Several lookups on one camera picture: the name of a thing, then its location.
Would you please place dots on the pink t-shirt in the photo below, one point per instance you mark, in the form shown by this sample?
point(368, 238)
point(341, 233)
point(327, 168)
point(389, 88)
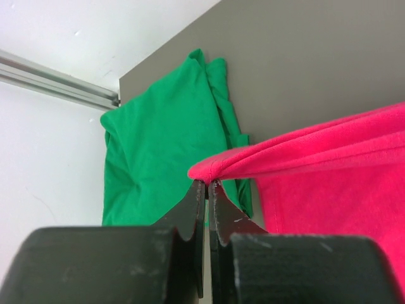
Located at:
point(345, 176)

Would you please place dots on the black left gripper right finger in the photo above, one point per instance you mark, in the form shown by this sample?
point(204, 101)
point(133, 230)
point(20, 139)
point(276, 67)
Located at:
point(250, 265)

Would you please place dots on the folded green t-shirt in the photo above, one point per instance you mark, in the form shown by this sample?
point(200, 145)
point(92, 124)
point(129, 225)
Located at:
point(155, 138)

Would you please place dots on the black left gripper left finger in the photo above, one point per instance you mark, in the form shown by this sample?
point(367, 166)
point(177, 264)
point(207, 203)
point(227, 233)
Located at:
point(159, 263)

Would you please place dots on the left aluminium corner post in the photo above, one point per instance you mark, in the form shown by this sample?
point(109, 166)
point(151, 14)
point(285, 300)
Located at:
point(29, 75)

